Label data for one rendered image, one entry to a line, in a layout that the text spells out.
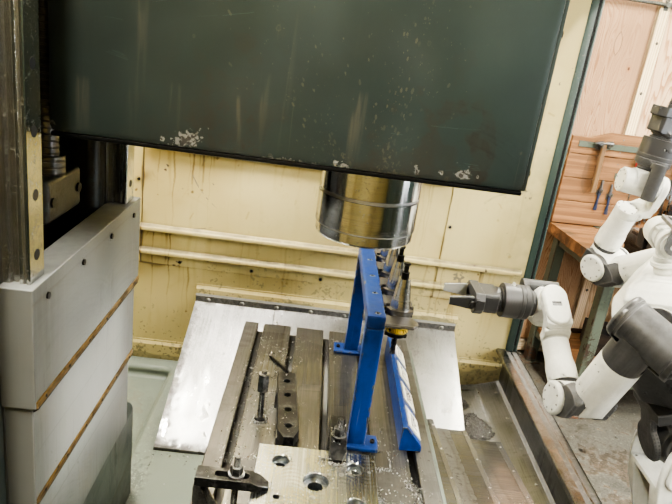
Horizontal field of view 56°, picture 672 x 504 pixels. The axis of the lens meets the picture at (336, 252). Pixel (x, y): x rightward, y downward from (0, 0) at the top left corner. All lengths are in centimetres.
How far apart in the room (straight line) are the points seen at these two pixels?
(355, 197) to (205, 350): 123
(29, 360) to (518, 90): 73
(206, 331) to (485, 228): 97
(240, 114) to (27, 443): 54
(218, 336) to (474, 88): 143
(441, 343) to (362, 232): 129
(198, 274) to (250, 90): 138
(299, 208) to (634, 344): 112
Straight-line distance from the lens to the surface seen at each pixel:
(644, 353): 139
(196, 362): 205
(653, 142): 181
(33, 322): 91
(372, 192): 93
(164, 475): 183
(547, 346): 165
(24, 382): 96
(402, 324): 134
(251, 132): 87
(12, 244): 90
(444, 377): 212
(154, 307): 227
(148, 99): 89
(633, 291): 151
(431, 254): 213
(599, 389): 148
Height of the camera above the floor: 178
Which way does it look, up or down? 19 degrees down
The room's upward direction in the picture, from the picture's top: 8 degrees clockwise
